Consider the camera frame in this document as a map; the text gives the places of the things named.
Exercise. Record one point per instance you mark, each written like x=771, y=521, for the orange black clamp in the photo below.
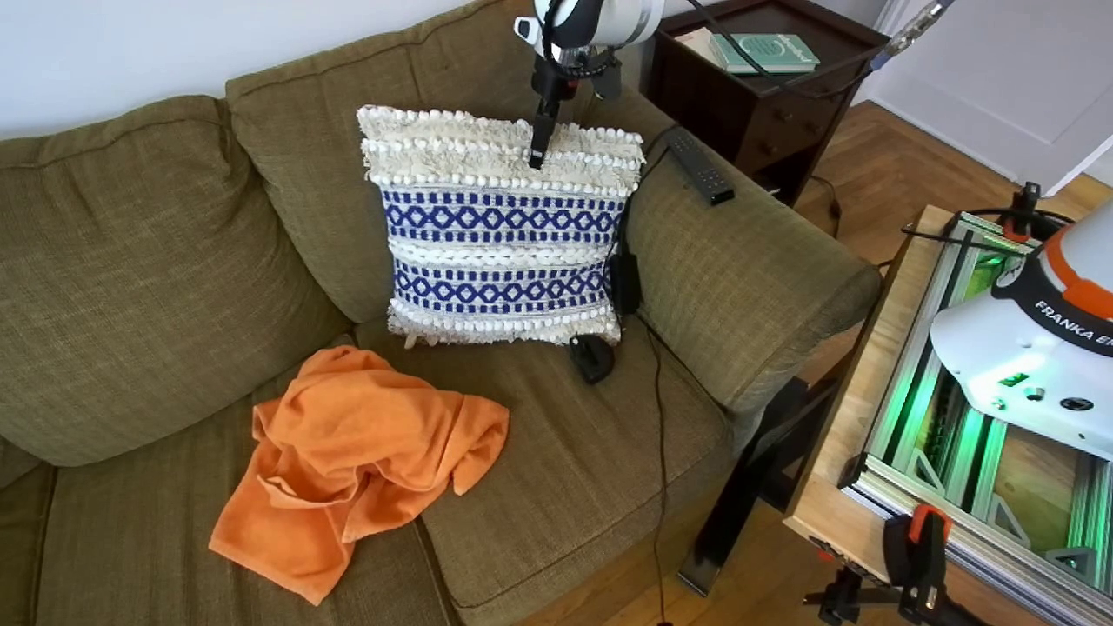
x=915, y=579

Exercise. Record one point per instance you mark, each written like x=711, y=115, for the black power adapter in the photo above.
x=622, y=282

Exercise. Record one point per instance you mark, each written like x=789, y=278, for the white orange robot arm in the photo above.
x=1034, y=350

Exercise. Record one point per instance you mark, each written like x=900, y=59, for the white blue woven pillow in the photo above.
x=488, y=249

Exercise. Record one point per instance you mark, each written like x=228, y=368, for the orange cloth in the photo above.
x=347, y=452

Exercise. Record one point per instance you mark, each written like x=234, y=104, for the dark grey remote control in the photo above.
x=695, y=170

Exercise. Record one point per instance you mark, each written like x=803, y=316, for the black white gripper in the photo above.
x=564, y=30

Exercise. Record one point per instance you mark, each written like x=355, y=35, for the teal book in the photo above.
x=775, y=54

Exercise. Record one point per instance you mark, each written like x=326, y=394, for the dark wooden side table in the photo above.
x=765, y=127

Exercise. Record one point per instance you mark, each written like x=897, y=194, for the white paper booklet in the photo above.
x=714, y=50

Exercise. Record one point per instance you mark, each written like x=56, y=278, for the black round device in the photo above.
x=592, y=358

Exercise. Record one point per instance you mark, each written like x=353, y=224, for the olive green fabric sofa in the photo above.
x=355, y=346

